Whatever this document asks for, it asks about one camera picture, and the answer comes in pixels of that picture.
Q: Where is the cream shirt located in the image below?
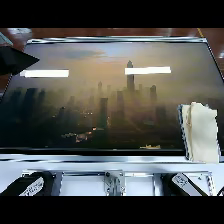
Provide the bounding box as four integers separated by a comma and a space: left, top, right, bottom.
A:
180, 101, 222, 164

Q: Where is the blue striped garment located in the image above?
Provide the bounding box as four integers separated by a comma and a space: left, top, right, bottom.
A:
176, 103, 194, 162

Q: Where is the black garment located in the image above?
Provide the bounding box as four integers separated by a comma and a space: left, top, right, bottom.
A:
0, 45, 41, 77

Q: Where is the silver frame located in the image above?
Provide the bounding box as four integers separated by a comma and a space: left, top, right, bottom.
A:
0, 153, 224, 197

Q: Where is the black cable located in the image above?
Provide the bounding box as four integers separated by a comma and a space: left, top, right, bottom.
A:
215, 185, 224, 197

